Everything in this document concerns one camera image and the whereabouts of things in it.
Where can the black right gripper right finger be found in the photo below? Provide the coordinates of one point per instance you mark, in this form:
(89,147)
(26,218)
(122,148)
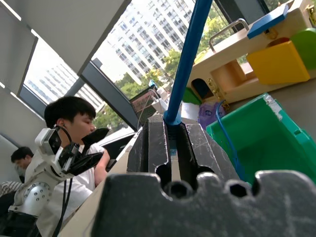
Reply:
(205,153)

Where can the person in white shirt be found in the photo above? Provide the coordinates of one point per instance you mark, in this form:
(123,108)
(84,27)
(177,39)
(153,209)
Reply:
(74,118)

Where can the person with face mask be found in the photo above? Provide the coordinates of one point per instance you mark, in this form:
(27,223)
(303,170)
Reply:
(22,154)

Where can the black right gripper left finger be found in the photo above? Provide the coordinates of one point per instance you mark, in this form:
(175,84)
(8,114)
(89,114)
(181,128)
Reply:
(151,145)

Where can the open laptop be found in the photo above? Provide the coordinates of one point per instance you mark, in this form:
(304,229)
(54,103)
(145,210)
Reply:
(143,103)

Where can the small green block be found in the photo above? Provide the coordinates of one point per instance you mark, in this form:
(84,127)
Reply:
(190,97)

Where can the blue flat block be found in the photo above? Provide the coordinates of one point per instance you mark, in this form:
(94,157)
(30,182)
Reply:
(267,23)

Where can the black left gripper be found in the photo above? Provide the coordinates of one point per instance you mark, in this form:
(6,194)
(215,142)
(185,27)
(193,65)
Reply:
(69,158)

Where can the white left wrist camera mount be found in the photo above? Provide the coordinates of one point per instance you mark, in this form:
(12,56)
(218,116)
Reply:
(47,140)

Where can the green plastic bin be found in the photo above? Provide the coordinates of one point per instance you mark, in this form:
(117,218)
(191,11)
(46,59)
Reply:
(269,138)

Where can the yellow block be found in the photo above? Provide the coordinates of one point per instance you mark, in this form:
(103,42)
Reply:
(279,64)

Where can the purple plastic bag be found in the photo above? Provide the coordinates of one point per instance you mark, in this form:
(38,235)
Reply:
(209,114)

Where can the large green rounded block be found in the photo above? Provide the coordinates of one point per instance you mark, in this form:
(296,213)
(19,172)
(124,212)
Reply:
(306,47)

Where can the wooden toy box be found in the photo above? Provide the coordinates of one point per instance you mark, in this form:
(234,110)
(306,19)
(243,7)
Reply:
(222,56)

